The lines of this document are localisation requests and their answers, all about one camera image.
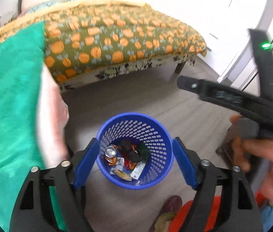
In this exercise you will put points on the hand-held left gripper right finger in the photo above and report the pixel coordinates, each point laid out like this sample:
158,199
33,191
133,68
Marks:
183,164

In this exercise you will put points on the black and white bed skirt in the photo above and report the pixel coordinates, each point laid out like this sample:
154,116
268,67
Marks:
117,71

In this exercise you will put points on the black scouring pad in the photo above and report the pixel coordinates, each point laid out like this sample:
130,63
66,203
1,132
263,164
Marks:
126,145
134,156

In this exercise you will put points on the crushed orange can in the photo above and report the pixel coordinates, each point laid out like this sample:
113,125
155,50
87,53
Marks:
110,151

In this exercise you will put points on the white snack packet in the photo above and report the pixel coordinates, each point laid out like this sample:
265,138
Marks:
119,162

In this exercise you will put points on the olive food packet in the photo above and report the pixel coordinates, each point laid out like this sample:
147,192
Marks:
123,175

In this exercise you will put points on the brown slipper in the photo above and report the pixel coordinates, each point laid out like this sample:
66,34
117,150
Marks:
168,210

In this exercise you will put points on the person's right hand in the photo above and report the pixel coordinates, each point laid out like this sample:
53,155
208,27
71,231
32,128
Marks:
272,164

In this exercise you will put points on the green and white milk carton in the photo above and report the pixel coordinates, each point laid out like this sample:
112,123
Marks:
137,171

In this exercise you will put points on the white wardrobe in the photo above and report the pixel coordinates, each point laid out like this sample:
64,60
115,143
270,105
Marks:
223,9

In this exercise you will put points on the dark bed leg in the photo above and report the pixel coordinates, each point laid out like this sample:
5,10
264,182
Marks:
179,67

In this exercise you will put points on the person's orange pants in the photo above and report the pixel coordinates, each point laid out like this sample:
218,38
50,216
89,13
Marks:
185,217

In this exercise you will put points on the bed with orange patterned cover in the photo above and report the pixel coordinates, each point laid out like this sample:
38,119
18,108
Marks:
102,41

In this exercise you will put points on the dark green wrapper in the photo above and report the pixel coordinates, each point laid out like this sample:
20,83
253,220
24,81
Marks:
143,149

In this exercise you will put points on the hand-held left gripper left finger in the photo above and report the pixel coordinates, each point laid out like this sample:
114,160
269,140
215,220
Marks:
85,164

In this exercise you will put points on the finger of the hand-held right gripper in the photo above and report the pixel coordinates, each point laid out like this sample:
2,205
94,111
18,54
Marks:
189,84

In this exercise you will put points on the blue plastic basket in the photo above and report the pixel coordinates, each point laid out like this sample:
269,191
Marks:
151,135

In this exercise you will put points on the green tablecloth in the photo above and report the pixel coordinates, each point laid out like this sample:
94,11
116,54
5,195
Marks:
5,101

